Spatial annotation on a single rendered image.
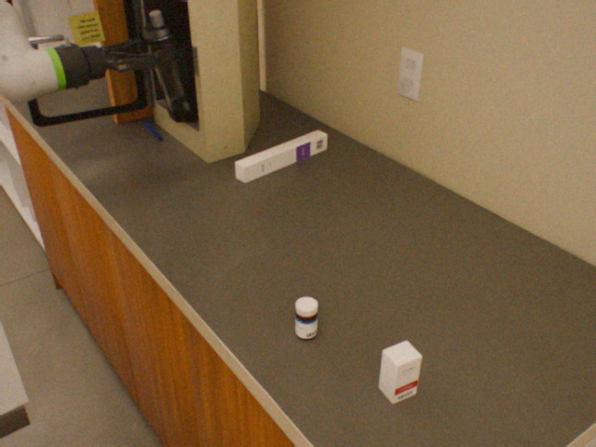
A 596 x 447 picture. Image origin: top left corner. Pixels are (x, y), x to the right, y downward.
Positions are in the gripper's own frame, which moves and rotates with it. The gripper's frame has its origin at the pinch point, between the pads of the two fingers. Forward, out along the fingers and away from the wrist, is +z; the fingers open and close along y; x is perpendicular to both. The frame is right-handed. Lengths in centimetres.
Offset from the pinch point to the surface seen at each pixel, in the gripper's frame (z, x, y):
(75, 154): -23.3, 26.4, 11.6
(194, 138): 2.2, 21.7, -6.5
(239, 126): 12.1, 18.3, -13.2
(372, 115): 45, 19, -27
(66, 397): -40, 121, 25
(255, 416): -25, 42, -77
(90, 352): -26, 121, 41
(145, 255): -27, 26, -41
